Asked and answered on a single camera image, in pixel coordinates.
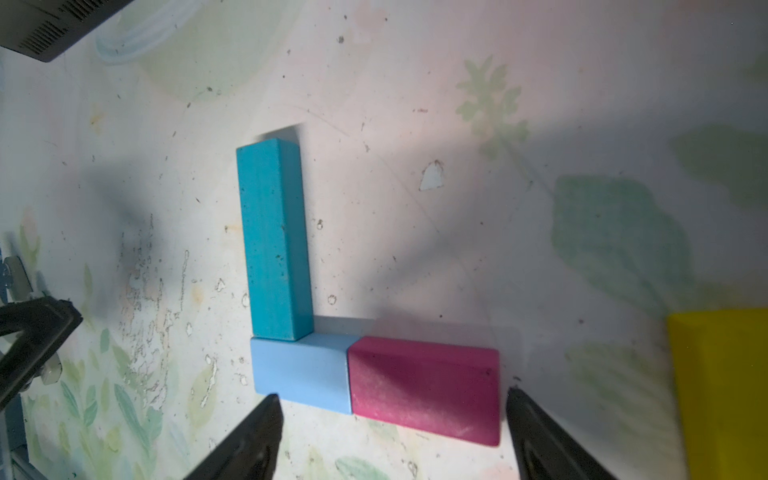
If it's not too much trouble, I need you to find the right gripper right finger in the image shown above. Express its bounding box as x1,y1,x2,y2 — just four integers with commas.
506,386,616,480

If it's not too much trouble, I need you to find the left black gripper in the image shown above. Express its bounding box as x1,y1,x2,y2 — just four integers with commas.
1,296,83,410

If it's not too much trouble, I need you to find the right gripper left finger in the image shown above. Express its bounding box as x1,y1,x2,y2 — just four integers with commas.
186,394,284,480

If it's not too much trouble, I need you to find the light blue block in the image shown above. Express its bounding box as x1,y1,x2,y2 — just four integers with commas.
250,333,359,415

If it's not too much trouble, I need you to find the magenta block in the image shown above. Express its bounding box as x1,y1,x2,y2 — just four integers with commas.
347,337,501,447

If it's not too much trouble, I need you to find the yellow long block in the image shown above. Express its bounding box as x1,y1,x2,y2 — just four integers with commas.
667,309,767,479

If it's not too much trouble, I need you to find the teal long block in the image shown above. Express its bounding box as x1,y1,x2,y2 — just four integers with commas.
236,138,313,341

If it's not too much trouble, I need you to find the black mesh file holder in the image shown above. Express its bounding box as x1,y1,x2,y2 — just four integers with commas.
0,0,131,63

